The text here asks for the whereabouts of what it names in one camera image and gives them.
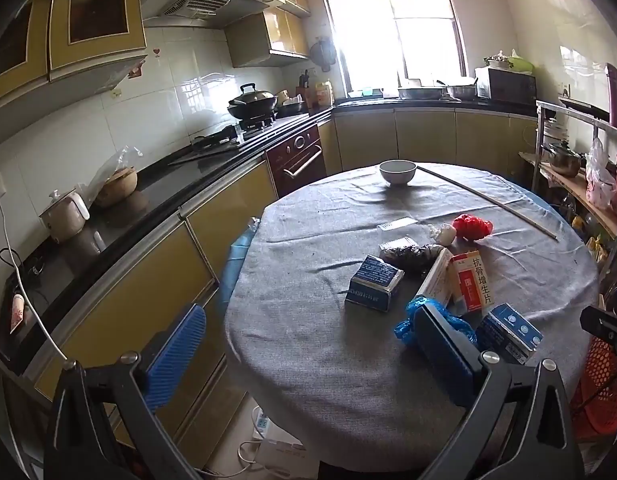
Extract dark hanging colander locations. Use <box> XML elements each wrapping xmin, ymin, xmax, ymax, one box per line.
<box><xmin>308</xmin><ymin>37</ymin><xmax>337</xmax><ymax>73</ymax></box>

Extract dark red oven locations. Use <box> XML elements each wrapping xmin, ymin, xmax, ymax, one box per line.
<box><xmin>266</xmin><ymin>125</ymin><xmax>328</xmax><ymax>198</ymax></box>

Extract white power cable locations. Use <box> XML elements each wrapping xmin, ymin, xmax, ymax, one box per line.
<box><xmin>0</xmin><ymin>195</ymin><xmax>69</xmax><ymax>361</ymax></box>

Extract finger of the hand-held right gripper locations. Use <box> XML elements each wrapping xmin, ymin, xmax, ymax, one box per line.
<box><xmin>580</xmin><ymin>305</ymin><xmax>617</xmax><ymax>361</ymax></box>

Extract red plastic mesh basket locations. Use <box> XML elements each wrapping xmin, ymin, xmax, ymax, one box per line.
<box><xmin>571</xmin><ymin>335</ymin><xmax>617</xmax><ymax>441</ymax></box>

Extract orange and white medicine box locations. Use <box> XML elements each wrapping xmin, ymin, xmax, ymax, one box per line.
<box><xmin>449</xmin><ymin>250</ymin><xmax>495</xmax><ymax>316</ymax></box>

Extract brown clay pot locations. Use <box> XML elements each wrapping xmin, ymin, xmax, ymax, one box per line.
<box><xmin>91</xmin><ymin>146</ymin><xmax>144</xmax><ymax>209</ymax></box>

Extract long thin stick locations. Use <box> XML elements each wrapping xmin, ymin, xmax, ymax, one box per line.
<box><xmin>417</xmin><ymin>166</ymin><xmax>558</xmax><ymax>241</ymax></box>

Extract white bowl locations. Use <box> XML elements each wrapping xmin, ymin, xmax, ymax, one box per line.
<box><xmin>379</xmin><ymin>159</ymin><xmax>418</xmax><ymax>187</ymax></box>

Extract metal basin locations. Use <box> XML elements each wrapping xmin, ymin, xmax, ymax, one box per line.
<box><xmin>397</xmin><ymin>79</ymin><xmax>447</xmax><ymax>101</ymax></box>

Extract red plastic bag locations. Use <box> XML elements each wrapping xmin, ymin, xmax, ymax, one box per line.
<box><xmin>452</xmin><ymin>213</ymin><xmax>493</xmax><ymax>241</ymax></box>

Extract white device with cable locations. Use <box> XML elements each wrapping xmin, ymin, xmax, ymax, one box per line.
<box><xmin>238</xmin><ymin>405</ymin><xmax>319</xmax><ymax>478</ymax></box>

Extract white electric cooker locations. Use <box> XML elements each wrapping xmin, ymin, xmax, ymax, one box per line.
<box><xmin>38</xmin><ymin>189</ymin><xmax>90</xmax><ymax>245</ymax></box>

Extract clear ribbed plastic tray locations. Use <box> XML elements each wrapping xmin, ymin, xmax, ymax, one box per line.
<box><xmin>377</xmin><ymin>216</ymin><xmax>419</xmax><ymax>233</ymax></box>

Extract blue and white carton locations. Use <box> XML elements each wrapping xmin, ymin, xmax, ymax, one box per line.
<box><xmin>345</xmin><ymin>254</ymin><xmax>405</xmax><ymax>313</ymax></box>

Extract metal storage rack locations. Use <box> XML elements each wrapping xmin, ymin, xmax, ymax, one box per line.
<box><xmin>533</xmin><ymin>100</ymin><xmax>617</xmax><ymax>281</ymax></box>

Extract blue box with white circles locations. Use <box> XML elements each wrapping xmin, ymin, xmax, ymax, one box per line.
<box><xmin>476</xmin><ymin>302</ymin><xmax>544</xmax><ymax>365</ymax></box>

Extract blue plastic bag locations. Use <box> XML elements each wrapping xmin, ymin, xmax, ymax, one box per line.
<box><xmin>393</xmin><ymin>296</ymin><xmax>477</xmax><ymax>346</ymax></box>

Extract yellow wall cabinet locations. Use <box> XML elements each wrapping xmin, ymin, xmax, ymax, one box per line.
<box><xmin>0</xmin><ymin>0</ymin><xmax>148</xmax><ymax>111</ymax></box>
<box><xmin>224</xmin><ymin>0</ymin><xmax>312</xmax><ymax>68</ymax></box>

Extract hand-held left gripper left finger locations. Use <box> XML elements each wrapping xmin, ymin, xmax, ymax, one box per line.
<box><xmin>42</xmin><ymin>302</ymin><xmax>209</xmax><ymax>480</ymax></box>

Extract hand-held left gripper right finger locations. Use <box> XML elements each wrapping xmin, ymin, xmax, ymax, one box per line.
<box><xmin>413</xmin><ymin>302</ymin><xmax>587</xmax><ymax>480</ymax></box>

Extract black microwave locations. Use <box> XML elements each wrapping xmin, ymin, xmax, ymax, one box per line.
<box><xmin>475</xmin><ymin>66</ymin><xmax>538</xmax><ymax>103</ymax></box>

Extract grey tablecloth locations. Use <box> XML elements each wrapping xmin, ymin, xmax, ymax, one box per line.
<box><xmin>223</xmin><ymin>162</ymin><xmax>602</xmax><ymax>461</ymax></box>

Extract yellow base cabinets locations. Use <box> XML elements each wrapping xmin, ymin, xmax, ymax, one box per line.
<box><xmin>33</xmin><ymin>107</ymin><xmax>539</xmax><ymax>411</ymax></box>

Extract pink and white plastic bag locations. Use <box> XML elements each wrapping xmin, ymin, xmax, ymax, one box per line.
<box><xmin>585</xmin><ymin>137</ymin><xmax>617</xmax><ymax>211</ymax></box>

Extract steel pot with lid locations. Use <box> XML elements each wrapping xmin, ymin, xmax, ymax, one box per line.
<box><xmin>541</xmin><ymin>141</ymin><xmax>584</xmax><ymax>178</ymax></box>

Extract black wok with lid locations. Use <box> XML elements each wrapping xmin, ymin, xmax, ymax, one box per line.
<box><xmin>227</xmin><ymin>83</ymin><xmax>279</xmax><ymax>121</ymax></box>

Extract window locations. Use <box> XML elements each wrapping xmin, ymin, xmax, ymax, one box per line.
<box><xmin>313</xmin><ymin>0</ymin><xmax>469</xmax><ymax>98</ymax></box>

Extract dark plastic bag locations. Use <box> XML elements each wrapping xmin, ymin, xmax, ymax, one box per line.
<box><xmin>380</xmin><ymin>236</ymin><xmax>453</xmax><ymax>275</ymax></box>

